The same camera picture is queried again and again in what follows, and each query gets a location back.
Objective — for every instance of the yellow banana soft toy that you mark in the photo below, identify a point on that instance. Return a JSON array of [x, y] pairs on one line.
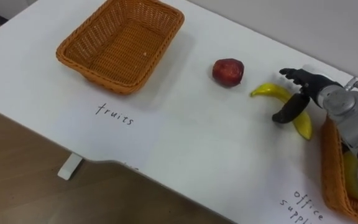
[[273, 91]]

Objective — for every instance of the small orange wicker basket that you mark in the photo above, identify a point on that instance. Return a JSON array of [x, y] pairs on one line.
[[334, 177]]

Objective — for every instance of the white desk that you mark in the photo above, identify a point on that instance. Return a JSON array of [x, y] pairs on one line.
[[182, 137]]

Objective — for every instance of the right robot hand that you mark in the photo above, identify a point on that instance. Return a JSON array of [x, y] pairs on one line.
[[309, 82]]

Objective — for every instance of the red apple soft toy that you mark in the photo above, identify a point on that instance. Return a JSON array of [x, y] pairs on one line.
[[227, 72]]

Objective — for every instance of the large orange wicker basket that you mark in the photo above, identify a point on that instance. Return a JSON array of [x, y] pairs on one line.
[[120, 46]]

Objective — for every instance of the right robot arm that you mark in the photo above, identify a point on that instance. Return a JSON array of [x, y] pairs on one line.
[[353, 118]]

